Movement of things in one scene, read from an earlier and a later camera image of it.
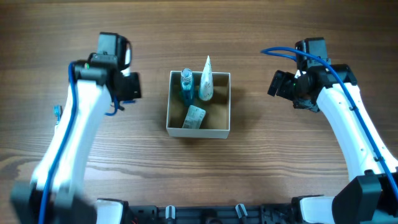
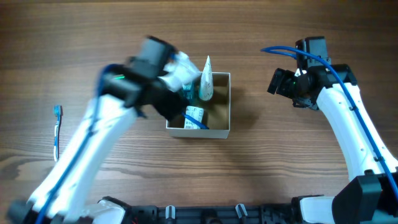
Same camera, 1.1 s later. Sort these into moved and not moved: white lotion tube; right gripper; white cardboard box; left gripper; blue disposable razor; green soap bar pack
Moved: blue disposable razor; left gripper
Not moved: white lotion tube; white cardboard box; right gripper; green soap bar pack
